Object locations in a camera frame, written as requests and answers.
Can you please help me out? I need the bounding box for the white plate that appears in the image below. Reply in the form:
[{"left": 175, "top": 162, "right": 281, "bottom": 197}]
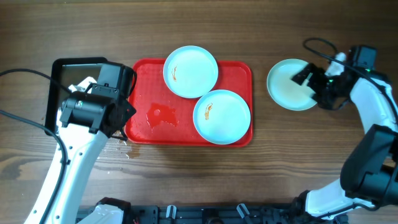
[
  {"left": 266, "top": 58, "right": 315, "bottom": 111},
  {"left": 193, "top": 90, "right": 251, "bottom": 145},
  {"left": 163, "top": 45, "right": 219, "bottom": 98}
]

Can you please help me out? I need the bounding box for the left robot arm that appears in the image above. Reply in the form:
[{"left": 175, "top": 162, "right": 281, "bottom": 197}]
[{"left": 26, "top": 77, "right": 137, "bottom": 223}]

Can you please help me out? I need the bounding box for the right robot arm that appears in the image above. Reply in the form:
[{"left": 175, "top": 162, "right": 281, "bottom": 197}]
[{"left": 291, "top": 49, "right": 397, "bottom": 220}]

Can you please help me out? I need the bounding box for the red plastic serving tray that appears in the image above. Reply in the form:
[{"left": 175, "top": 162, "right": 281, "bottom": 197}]
[{"left": 124, "top": 58, "right": 252, "bottom": 147}]

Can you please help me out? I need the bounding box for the black tray with water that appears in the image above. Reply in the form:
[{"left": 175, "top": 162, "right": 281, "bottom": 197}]
[{"left": 45, "top": 57, "right": 108, "bottom": 133}]

